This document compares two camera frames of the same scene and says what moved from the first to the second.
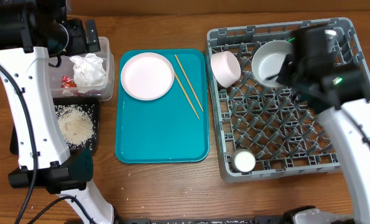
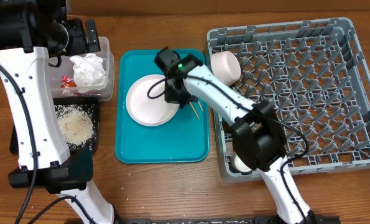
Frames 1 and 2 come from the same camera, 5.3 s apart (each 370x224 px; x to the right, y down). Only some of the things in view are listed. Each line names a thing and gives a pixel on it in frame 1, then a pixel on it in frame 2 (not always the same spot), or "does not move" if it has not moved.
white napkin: x=89 y=73 does not move
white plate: x=147 y=76 → x=145 y=101
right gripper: x=285 y=75 → x=172 y=97
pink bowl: x=226 y=68 does not move
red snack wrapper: x=68 y=82 does not move
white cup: x=244 y=160 does not move
